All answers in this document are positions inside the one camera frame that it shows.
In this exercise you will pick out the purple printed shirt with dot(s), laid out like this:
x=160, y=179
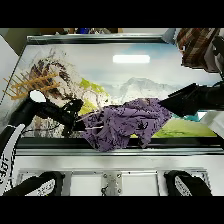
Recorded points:
x=116, y=123

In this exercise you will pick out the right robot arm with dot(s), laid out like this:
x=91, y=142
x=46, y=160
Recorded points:
x=193, y=98

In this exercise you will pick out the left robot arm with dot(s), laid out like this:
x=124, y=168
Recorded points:
x=23, y=113

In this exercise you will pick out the brown checked shirt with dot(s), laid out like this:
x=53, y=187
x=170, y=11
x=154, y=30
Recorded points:
x=195, y=46

